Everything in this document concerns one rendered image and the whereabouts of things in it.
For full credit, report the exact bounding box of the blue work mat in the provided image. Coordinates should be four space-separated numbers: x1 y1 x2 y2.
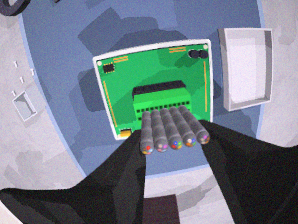
17 0 266 179

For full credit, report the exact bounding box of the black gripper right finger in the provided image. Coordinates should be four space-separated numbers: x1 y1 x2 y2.
198 119 298 224

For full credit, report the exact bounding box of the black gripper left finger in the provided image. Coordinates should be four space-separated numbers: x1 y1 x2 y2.
0 129 146 224

